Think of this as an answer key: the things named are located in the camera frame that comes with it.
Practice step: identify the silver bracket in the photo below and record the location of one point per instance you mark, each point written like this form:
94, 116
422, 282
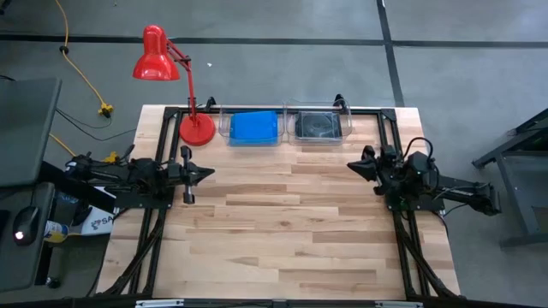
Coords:
159, 303
398, 304

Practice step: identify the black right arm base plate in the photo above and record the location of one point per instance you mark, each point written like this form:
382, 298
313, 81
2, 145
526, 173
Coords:
432, 205

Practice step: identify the yellow blue can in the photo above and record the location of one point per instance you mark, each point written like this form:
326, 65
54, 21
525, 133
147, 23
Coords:
55, 231

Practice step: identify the grey side table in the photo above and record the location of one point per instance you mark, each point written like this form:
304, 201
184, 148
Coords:
17, 265

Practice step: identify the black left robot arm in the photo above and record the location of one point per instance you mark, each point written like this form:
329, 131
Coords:
111, 171

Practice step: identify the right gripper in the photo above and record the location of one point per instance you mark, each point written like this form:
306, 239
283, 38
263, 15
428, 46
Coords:
387, 171

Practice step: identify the black clamp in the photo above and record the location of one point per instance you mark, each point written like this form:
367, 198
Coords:
210, 102
339, 99

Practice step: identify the black aluminium table frame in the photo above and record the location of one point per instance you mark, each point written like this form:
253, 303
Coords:
388, 114

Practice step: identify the red desk lamp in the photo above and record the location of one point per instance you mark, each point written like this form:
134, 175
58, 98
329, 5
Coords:
156, 60

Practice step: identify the white printed cardboard box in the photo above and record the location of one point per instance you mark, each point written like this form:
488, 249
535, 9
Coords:
100, 220

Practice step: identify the blue jewel case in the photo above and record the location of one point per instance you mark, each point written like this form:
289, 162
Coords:
253, 127

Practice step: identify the black computer mouse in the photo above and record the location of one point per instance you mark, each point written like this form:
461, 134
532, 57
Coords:
25, 224

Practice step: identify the grey desk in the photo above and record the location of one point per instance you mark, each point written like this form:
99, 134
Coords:
30, 98

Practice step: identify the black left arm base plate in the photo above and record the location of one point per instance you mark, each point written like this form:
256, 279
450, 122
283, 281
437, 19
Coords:
141, 200

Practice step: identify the grey metal table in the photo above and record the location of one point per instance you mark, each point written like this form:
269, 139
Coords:
531, 132

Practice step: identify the black chair caster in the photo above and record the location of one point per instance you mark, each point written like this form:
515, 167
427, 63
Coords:
53, 282

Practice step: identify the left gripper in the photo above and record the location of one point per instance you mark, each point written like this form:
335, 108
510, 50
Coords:
175, 170

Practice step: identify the clear plastic bin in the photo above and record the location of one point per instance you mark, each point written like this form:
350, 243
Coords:
347, 128
223, 128

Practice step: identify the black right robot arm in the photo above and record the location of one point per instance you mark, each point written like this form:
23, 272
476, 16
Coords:
462, 192

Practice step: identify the black clear jewel case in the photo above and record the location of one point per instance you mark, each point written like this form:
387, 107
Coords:
319, 125

